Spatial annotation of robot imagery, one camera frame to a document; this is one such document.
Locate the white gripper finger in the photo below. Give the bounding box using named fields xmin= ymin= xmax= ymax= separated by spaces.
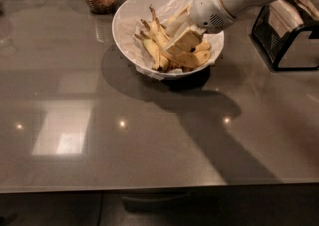
xmin=166 ymin=14 xmax=192 ymax=39

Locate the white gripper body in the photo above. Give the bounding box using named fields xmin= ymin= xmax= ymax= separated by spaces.
xmin=189 ymin=0 xmax=236 ymax=34

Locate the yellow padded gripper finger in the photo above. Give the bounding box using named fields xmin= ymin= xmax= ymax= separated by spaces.
xmin=164 ymin=25 xmax=206 ymax=55

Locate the long front banana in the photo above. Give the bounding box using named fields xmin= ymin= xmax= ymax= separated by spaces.
xmin=146 ymin=6 xmax=211 ymax=71

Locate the right small banana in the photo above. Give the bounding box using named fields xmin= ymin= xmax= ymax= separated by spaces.
xmin=195 ymin=41 xmax=211 ymax=52

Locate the small banana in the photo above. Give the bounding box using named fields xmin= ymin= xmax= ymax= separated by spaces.
xmin=195 ymin=41 xmax=211 ymax=52
xmin=135 ymin=34 xmax=169 ymax=72

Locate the left small banana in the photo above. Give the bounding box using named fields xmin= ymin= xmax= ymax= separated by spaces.
xmin=135 ymin=34 xmax=169 ymax=72

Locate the white bowl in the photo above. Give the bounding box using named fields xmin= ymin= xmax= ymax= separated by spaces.
xmin=111 ymin=0 xmax=225 ymax=80

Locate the black wire napkin holder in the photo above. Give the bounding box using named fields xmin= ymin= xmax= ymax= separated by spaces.
xmin=251 ymin=0 xmax=319 ymax=71

